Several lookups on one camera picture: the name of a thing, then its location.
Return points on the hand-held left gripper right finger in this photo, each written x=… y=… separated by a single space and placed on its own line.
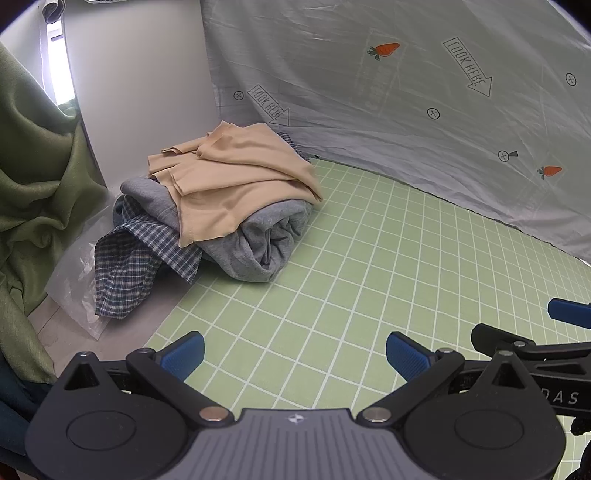
x=406 y=355

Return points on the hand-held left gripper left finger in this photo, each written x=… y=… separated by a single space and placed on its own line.
x=184 y=353

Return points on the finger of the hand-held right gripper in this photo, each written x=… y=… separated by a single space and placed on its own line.
x=570 y=311
x=554 y=350

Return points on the beige long-sleeve shirt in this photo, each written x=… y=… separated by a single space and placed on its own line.
x=240 y=184

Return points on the green grid mat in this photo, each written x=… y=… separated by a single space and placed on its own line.
x=346 y=277

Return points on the blue plaid shirt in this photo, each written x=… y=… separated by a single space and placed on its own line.
x=124 y=267

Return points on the grey sweatshirt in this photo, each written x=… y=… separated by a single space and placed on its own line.
x=258 y=249

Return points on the clear plastic bag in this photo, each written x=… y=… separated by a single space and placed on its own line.
x=74 y=286

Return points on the dark teal cloth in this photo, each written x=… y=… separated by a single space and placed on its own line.
x=18 y=406

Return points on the green curtain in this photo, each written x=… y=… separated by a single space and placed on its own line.
x=32 y=184

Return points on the grey carrot print sheet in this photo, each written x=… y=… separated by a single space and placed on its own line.
x=415 y=92

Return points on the window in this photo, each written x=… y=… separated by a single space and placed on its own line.
x=57 y=69

